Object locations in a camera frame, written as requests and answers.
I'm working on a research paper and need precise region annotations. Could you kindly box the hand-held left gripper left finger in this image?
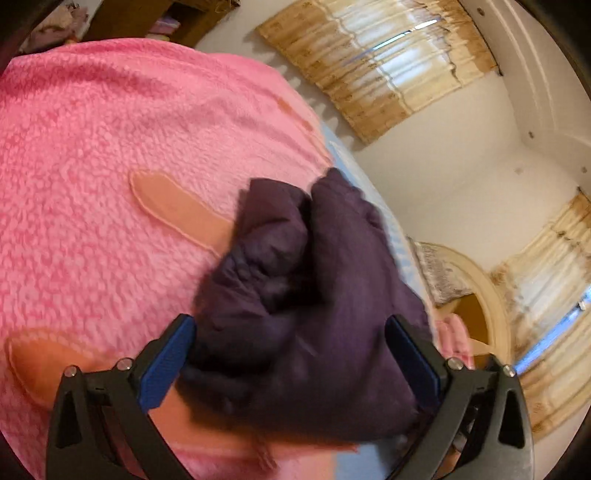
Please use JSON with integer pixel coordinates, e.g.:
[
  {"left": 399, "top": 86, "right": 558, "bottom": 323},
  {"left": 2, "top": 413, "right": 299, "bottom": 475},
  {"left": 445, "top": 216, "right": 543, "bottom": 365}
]
[{"left": 46, "top": 314, "right": 197, "bottom": 480}]

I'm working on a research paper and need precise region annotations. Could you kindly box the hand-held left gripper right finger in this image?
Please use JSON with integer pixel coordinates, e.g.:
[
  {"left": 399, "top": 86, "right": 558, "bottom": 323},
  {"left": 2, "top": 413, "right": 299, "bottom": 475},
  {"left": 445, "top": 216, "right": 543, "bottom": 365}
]
[{"left": 385, "top": 315, "right": 536, "bottom": 480}]

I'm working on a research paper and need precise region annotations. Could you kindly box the purple padded jacket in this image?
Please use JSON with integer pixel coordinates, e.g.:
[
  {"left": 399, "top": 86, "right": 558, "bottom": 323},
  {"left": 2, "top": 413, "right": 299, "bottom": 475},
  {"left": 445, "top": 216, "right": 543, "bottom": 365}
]
[{"left": 178, "top": 167, "right": 435, "bottom": 441}]

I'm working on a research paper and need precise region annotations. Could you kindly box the patterned pillow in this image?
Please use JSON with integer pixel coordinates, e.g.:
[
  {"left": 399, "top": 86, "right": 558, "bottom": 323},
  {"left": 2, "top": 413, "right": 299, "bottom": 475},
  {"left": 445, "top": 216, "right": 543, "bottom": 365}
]
[{"left": 416, "top": 242, "right": 474, "bottom": 306}]

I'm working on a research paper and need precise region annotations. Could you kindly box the beige patterned curtain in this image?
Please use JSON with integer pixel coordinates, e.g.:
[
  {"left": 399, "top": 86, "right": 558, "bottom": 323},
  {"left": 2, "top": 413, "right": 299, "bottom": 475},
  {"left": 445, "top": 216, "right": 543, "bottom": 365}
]
[
  {"left": 256, "top": 0, "right": 502, "bottom": 145},
  {"left": 489, "top": 191, "right": 591, "bottom": 437}
]

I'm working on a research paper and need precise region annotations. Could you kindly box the pink fleece blanket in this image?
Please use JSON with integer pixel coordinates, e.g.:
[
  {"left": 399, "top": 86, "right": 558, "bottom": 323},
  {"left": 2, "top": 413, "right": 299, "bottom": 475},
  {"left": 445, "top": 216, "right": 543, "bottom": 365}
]
[{"left": 0, "top": 39, "right": 476, "bottom": 480}]

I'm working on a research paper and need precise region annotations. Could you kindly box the wooden wardrobe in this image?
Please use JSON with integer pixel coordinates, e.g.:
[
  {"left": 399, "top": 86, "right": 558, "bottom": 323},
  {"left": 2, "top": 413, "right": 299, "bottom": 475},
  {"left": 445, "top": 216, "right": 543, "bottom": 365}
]
[{"left": 83, "top": 0, "right": 242, "bottom": 48}]

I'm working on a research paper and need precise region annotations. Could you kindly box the white door frame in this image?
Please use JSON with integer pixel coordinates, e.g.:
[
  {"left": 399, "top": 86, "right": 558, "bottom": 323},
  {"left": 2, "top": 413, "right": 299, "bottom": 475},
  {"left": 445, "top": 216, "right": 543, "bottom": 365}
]
[{"left": 462, "top": 0, "right": 591, "bottom": 168}]

